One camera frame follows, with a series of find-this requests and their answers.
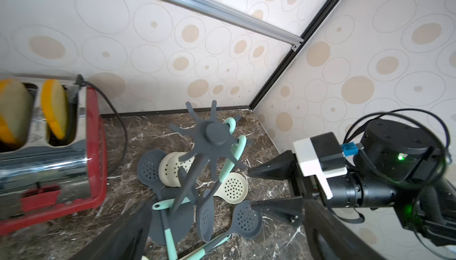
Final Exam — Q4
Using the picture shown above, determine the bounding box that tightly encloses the grey utensil rack stand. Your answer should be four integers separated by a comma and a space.
145, 99, 255, 246

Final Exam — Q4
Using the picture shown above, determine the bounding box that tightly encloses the grey skimmer teal handle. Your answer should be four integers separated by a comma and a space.
195, 134, 248, 243

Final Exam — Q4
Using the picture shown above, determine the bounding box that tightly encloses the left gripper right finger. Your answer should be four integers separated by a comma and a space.
304, 201, 383, 260

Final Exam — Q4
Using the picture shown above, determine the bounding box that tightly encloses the yellow toast slice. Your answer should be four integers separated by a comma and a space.
41, 79, 68, 140
1, 79, 33, 147

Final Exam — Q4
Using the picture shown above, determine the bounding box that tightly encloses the red chrome toaster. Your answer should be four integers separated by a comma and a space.
1, 77, 108, 235

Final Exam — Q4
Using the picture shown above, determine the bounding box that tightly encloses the cream skimmer upper pile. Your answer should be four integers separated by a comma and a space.
159, 152, 195, 188

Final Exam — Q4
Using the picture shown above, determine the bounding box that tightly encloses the right yellow toast slice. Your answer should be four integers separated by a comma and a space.
41, 79, 68, 140

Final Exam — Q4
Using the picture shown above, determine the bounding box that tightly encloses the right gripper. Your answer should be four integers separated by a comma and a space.
247, 150, 326, 227

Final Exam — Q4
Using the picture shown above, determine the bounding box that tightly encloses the grey skimmer under pile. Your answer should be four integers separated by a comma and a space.
137, 150, 178, 260

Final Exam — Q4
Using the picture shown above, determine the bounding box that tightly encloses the grey skimmer front side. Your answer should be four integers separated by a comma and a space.
170, 118, 237, 190

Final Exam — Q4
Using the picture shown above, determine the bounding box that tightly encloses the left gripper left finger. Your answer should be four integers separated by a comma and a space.
71, 200, 153, 260

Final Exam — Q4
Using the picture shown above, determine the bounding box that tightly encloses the cream skimmer under grey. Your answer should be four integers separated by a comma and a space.
152, 171, 249, 211

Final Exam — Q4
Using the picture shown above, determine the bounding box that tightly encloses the black toaster power cable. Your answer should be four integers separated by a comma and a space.
69, 74, 128, 175

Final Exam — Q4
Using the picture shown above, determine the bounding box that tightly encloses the left yellow toast slice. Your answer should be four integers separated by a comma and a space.
1, 79, 33, 147

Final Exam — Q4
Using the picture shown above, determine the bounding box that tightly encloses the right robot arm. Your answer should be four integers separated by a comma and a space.
248, 109, 456, 246

